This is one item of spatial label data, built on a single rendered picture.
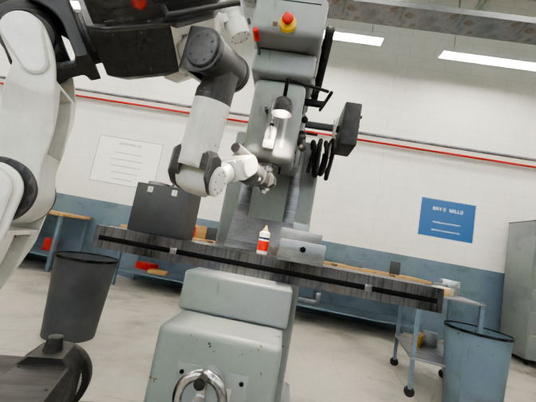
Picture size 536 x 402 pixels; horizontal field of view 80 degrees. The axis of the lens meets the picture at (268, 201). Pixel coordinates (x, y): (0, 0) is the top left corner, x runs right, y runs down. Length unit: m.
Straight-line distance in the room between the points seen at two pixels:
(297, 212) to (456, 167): 4.91
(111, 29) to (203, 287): 0.72
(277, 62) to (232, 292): 0.85
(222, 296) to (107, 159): 5.60
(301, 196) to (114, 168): 5.05
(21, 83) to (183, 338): 0.69
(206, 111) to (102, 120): 6.00
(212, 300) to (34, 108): 0.67
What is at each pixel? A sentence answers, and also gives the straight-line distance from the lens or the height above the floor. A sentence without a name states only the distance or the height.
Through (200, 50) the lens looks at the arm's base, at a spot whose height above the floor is 1.39.
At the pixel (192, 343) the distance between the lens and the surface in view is 0.90.
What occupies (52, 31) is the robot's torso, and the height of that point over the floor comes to 1.39.
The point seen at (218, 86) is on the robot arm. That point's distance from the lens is 0.80.
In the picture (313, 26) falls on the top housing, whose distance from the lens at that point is 1.28.
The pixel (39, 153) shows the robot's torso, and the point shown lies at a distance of 0.88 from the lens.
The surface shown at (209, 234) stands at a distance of 5.07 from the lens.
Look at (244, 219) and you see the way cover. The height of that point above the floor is 1.10.
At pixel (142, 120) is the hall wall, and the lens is 6.43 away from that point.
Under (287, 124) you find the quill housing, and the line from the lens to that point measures 1.25.
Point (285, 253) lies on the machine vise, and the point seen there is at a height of 0.98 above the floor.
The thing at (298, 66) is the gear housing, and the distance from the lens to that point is 1.31.
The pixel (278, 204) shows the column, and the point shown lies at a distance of 1.64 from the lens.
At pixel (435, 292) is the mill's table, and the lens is 1.26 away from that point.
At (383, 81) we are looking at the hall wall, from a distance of 6.42.
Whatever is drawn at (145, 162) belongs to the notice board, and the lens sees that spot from 6.15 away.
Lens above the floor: 1.01
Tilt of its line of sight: 7 degrees up
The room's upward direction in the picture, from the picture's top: 10 degrees clockwise
